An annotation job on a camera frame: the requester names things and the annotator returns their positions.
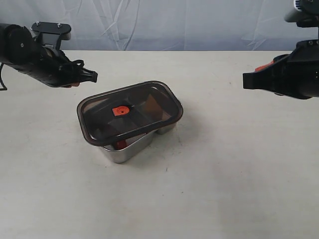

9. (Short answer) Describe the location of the red toy sausage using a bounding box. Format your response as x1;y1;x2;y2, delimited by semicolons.
113;140;128;150

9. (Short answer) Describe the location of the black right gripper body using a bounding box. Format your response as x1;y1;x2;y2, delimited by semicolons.
243;39;319;99

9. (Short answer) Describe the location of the dark transparent box lid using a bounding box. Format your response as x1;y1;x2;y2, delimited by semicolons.
77;81;183;146

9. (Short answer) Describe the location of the blue-grey backdrop curtain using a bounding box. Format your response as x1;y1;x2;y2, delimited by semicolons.
0;0;318;51

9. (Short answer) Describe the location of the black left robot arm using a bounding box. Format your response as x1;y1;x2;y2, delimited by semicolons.
0;21;98;88

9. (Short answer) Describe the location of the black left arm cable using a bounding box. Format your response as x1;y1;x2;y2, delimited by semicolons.
0;62;7;91

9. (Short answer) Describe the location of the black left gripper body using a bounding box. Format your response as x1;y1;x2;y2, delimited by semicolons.
32;45;98;88

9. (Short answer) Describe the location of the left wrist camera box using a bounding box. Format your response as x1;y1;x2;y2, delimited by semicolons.
30;21;72;50

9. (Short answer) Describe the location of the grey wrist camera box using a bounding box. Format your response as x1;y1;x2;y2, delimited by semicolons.
284;0;319;28

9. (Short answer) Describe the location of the yellow toy cheese wedge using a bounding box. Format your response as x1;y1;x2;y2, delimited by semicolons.
143;94;163;119

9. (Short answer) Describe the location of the stainless steel lunch box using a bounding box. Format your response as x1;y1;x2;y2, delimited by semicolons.
101;123;176;164

